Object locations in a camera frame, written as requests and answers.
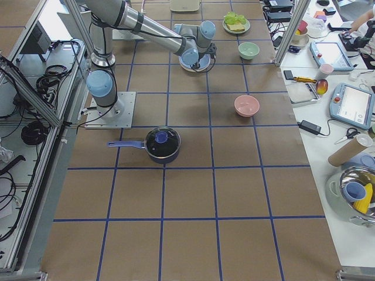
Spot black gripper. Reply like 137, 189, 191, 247
195, 43, 217, 68

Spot blue plate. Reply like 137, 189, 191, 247
178, 54, 211, 69

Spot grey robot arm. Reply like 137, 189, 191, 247
86, 1, 217, 72

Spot bread slice on plate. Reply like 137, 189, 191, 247
226, 23, 245, 32

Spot green bowl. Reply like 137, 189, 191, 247
238, 42, 260, 60

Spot green lettuce leaf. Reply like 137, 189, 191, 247
224, 12, 247, 25

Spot green plate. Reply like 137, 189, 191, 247
223, 18, 251, 35

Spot cream toaster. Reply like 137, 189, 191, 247
169, 0, 201, 12

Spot pink bowl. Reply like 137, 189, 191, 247
234, 95, 260, 117

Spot bowl with toy fruit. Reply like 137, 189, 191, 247
291, 20, 308, 47

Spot dark blue pot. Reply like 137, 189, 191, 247
107, 126, 181, 164

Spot blue teach pendant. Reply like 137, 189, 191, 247
329, 83, 374, 130
309, 42, 354, 71

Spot pink cup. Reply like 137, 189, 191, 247
316, 63, 334, 80

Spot black laptop power brick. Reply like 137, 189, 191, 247
297, 120, 321, 135

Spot scissors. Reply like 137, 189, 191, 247
334, 127, 360, 145

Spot cardboard tube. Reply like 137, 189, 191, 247
328, 133, 373, 167

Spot steel bowl with toys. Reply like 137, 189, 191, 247
325, 166, 374, 227

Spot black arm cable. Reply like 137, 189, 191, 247
190, 43, 217, 73

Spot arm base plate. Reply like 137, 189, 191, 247
112, 29, 145, 41
84, 91, 137, 129

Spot aluminium frame post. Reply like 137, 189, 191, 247
274, 0, 310, 67

